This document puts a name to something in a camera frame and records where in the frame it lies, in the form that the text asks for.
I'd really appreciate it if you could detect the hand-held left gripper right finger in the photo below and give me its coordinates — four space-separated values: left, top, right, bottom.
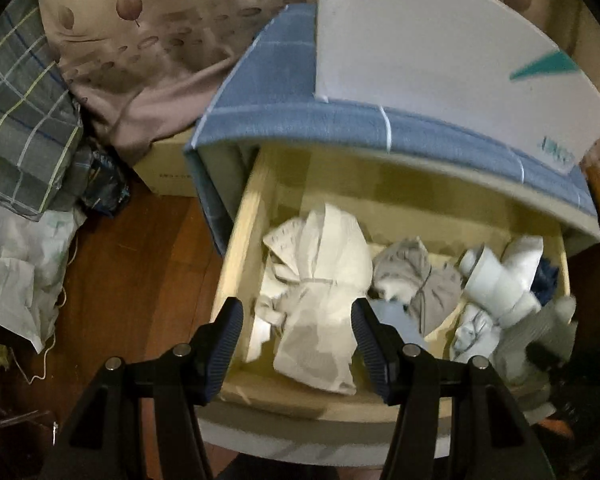
351 298 556 480

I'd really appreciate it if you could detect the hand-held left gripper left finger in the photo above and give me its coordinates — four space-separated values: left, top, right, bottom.
40 297 244 480

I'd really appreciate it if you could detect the light blue sock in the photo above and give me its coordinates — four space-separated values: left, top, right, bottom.
367 297 428 351

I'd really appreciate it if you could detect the grey underwear with black line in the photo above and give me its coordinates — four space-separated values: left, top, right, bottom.
371 237 463 336

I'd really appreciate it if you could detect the white underwear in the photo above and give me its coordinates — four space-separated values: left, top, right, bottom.
252 202 373 396
502 235 545 291

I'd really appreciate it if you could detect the pale blue printed underwear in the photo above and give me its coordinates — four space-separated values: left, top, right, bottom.
450 302 506 363

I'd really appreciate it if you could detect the dark blue underwear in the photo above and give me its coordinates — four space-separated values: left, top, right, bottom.
530 259 561 306

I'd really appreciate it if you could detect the wooden drawer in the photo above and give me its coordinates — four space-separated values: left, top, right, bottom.
200 145 573 461

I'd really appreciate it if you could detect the white sock with green stripe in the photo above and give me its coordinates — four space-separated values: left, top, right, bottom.
457 244 541 328

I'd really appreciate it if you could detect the white cardboard box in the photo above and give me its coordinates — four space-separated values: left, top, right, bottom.
312 0 600 177

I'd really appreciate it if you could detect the white nightstand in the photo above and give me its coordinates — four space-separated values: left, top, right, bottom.
195 140 600 261

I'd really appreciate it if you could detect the brown cardboard box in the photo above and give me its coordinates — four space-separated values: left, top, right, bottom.
132 125 201 197

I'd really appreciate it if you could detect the dark plastic package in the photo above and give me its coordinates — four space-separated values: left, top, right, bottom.
72 142 131 218

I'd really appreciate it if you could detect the white plastic bag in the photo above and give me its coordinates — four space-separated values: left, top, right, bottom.
0 195 88 353

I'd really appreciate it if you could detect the blue checked cloth cover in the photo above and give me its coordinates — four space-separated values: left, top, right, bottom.
182 2 596 256

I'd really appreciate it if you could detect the grey plaid blanket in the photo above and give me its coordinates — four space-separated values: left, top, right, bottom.
0 0 86 218

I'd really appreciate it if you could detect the leaf print bedsheet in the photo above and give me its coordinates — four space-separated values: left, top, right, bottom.
30 0 600 161

